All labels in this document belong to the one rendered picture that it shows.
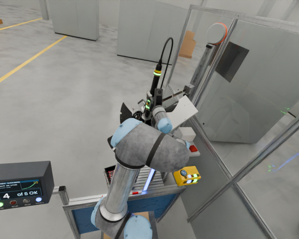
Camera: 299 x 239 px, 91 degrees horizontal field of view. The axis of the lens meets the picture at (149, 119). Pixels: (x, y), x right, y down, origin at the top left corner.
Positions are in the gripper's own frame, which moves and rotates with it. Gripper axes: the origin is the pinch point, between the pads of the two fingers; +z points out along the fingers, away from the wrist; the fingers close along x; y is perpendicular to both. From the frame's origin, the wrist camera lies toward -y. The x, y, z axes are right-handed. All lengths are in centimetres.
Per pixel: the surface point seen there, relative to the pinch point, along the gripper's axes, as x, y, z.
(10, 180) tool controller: -70, 25, -43
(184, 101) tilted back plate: 40.5, 17.3, 17.3
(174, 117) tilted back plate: 30.5, 29.2, 7.2
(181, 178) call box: 21, 43, -43
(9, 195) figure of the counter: -71, 34, -45
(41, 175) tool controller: -58, 24, -42
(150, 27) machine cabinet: 135, 29, 539
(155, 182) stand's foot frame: 40, 142, 3
